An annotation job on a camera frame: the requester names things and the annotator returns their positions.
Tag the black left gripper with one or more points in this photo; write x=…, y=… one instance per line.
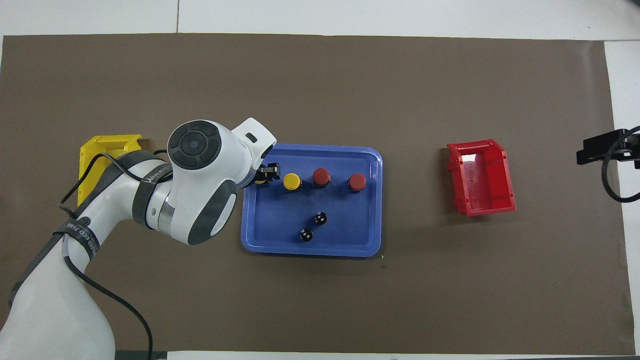
x=260, y=174

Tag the brown table mat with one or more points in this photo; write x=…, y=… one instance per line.
x=320, y=90

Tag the black knob with white dots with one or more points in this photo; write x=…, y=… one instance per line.
x=306, y=235
x=320, y=218

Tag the blue plastic tray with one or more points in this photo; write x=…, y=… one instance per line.
x=350, y=225

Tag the red push button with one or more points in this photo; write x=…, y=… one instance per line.
x=321, y=176
x=357, y=181

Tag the yellow plastic bin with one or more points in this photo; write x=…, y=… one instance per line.
x=100, y=145

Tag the red plastic bin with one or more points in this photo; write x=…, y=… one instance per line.
x=502, y=172

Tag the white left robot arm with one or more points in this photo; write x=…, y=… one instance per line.
x=200, y=190

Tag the yellow push button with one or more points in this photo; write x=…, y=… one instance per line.
x=291, y=181
x=260, y=182

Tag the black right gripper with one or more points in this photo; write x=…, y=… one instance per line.
x=632, y=145

